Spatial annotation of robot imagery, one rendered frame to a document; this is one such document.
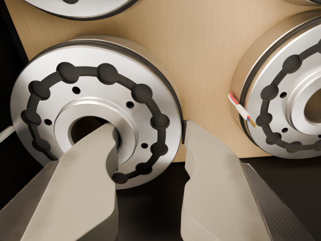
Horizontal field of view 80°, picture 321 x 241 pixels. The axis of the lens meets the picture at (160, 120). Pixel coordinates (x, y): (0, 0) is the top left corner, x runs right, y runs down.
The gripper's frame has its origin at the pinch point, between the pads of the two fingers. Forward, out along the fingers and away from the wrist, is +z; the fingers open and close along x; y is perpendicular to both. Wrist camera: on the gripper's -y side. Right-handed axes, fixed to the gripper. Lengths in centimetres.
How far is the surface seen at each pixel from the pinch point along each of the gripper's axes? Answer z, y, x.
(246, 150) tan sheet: 4.0, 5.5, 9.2
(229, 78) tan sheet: 4.0, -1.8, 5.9
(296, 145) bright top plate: 1.2, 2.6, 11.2
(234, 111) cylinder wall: 2.7, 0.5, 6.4
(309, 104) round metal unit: 2.8, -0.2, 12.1
